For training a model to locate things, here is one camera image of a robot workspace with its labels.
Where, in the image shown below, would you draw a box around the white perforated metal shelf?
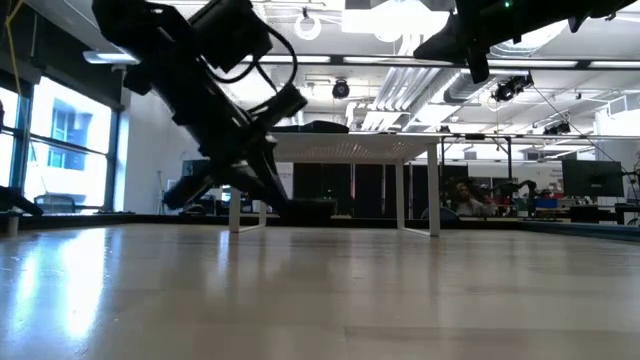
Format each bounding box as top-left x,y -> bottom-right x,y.
228,130 -> 443,238

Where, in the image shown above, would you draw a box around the white hanging ring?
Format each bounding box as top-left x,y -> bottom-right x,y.
293,13 -> 323,42

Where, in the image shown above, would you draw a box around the dark curved chair part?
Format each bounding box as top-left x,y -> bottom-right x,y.
0,185 -> 45,218

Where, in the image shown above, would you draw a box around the black partition panels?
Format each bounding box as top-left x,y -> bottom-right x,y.
292,162 -> 470,220

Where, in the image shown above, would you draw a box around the large window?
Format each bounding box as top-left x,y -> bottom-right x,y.
0,74 -> 114,214

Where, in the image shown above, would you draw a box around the black round ceiling speaker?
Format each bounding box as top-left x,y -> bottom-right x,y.
331,78 -> 352,101

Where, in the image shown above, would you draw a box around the long ceiling light fixture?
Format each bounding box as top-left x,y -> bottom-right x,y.
83,49 -> 640,70

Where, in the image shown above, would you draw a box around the black oval pointed plate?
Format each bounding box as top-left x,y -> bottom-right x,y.
298,119 -> 350,134

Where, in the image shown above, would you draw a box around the yellow cable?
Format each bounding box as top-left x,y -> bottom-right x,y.
3,0 -> 25,96

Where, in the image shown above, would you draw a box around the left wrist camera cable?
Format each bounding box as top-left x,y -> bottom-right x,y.
199,24 -> 300,114

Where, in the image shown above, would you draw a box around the grey mesh chair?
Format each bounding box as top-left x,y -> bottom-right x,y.
33,194 -> 77,215

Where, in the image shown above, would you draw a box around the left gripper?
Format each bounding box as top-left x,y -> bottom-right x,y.
161,84 -> 294,218

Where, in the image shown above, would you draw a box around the thin black metal stand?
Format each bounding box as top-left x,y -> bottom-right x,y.
438,132 -> 514,221

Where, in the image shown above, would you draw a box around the dark cabinet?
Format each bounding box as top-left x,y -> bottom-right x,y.
569,203 -> 617,224

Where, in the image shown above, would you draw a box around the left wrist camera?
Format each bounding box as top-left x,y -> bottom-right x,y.
249,83 -> 309,130

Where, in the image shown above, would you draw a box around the black computer monitor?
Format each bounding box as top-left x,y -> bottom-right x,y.
180,158 -> 206,179
561,159 -> 626,198

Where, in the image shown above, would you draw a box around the black ceiling camera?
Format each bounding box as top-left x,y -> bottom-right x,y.
543,121 -> 572,137
491,74 -> 535,104

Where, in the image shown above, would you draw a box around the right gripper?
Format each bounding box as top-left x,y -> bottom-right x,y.
413,0 -> 522,85

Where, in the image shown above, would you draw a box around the person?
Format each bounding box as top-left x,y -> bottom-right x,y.
451,179 -> 497,218

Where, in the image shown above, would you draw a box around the black aluminium table frame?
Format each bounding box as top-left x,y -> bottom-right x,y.
0,212 -> 640,244

